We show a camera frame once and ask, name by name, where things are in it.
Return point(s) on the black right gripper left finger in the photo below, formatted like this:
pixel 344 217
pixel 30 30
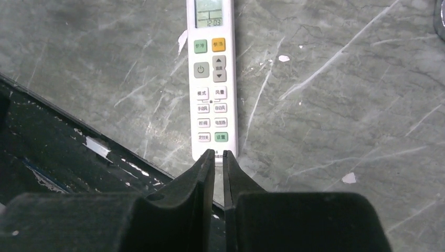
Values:
pixel 175 218

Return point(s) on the white air conditioner remote control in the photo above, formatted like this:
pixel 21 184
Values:
pixel 212 77

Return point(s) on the silver combination wrench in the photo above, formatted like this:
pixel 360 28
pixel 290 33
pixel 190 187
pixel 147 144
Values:
pixel 438 18

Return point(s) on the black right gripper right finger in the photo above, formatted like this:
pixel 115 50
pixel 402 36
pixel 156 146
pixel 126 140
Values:
pixel 258 220

